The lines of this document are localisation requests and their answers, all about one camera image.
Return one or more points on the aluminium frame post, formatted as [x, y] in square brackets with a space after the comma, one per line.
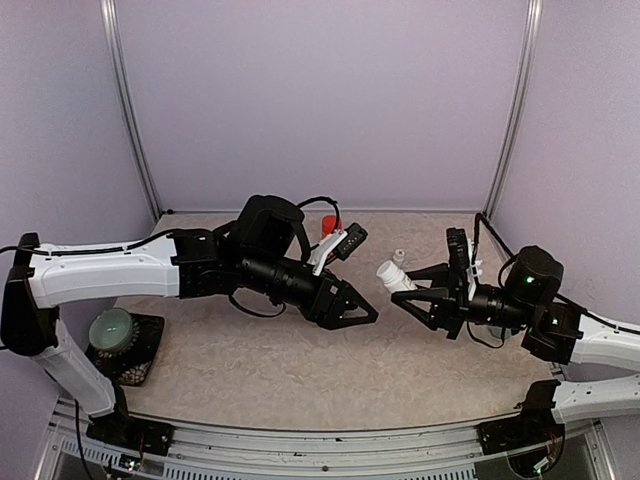
[113, 38]
[517, 106]

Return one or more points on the green ceramic bowl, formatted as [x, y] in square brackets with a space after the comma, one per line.
[112, 330]

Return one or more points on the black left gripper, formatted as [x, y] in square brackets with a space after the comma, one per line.
[326, 312]

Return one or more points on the small white pill bottle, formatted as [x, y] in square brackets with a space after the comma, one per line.
[393, 278]

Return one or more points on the black square tray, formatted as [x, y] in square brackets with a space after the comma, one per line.
[131, 365]

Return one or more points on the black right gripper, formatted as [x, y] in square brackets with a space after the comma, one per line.
[433, 295]

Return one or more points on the right aluminium frame post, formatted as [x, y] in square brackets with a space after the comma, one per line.
[517, 106]

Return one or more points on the front aluminium rail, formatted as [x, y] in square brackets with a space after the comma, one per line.
[199, 451]

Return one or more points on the left aluminium frame post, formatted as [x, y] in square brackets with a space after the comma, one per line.
[113, 38]

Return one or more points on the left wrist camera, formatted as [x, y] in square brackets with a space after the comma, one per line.
[337, 246]

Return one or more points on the red cylindrical can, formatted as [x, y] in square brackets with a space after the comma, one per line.
[330, 224]

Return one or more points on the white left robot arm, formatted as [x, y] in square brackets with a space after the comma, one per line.
[265, 249]

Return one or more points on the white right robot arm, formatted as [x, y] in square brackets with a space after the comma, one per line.
[449, 296]

